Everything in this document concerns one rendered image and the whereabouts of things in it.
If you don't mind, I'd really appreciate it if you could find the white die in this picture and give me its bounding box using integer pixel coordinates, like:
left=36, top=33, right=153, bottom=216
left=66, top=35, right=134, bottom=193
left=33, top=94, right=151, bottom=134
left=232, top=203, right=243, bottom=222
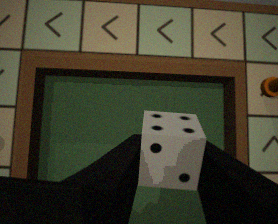
left=138, top=110, right=207, bottom=191

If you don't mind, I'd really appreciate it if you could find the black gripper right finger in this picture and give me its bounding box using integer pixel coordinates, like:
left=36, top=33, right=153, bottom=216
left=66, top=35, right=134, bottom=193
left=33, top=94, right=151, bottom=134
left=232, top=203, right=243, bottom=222
left=198, top=140, right=278, bottom=224

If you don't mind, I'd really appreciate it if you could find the orange pawn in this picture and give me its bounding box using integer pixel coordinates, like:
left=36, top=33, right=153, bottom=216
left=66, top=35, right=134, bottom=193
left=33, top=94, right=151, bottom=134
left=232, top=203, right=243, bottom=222
left=261, top=76, right=278, bottom=97

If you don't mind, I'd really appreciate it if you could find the brown tray with green floor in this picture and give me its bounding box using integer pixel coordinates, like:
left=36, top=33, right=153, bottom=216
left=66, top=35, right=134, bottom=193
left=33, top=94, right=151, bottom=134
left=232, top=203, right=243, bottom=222
left=0, top=0, right=278, bottom=224

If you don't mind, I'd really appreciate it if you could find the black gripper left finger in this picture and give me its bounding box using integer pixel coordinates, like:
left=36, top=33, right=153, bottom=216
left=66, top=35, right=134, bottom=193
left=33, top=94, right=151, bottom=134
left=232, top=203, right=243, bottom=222
left=0, top=134, right=142, bottom=224

